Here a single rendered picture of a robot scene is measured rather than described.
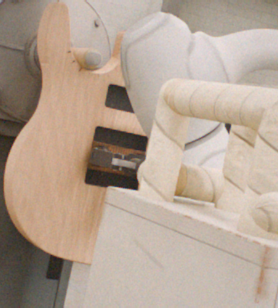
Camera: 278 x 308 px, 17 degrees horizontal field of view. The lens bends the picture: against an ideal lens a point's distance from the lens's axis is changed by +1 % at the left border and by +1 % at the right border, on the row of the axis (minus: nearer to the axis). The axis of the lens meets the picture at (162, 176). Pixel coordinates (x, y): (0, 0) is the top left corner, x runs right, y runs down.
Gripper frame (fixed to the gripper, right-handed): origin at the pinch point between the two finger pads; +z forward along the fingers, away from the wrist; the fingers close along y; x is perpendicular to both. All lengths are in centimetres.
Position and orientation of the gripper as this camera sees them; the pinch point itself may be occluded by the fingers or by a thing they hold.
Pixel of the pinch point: (118, 160)
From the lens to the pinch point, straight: 160.6
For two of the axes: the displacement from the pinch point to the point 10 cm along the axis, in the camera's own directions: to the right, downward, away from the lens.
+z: -4.3, -1.2, 8.9
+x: 2.2, -9.8, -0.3
